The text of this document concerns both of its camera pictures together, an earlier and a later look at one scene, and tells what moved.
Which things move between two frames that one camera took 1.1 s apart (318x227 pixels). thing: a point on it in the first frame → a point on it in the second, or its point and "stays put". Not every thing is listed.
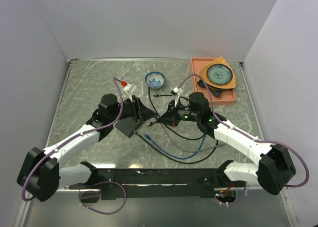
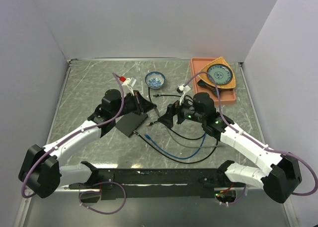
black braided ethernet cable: x=173 y=159 stays put
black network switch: x=126 y=125 stays put
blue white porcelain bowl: x=154 y=79 stays put
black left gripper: x=140 y=112 → x=142 y=105
